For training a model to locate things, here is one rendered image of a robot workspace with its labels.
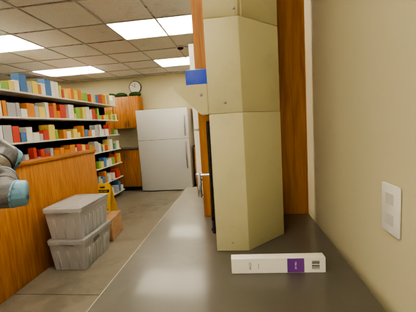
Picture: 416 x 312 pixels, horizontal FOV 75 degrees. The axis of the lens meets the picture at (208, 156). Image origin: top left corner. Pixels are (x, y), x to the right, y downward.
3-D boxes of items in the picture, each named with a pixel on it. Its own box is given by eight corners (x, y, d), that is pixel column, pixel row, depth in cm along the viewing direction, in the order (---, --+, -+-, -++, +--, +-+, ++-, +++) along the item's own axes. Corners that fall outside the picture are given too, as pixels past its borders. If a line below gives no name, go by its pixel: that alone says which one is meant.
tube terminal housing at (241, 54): (277, 217, 124) (271, 41, 115) (291, 250, 92) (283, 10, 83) (222, 218, 127) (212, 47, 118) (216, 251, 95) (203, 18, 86)
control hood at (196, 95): (216, 117, 121) (215, 94, 120) (208, 114, 89) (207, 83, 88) (190, 118, 123) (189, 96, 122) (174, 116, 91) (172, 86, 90)
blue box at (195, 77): (213, 93, 119) (212, 72, 118) (210, 91, 109) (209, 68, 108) (190, 95, 120) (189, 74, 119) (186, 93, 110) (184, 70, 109)
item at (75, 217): (112, 219, 328) (109, 192, 324) (83, 240, 268) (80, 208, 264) (79, 220, 332) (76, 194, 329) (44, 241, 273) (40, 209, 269)
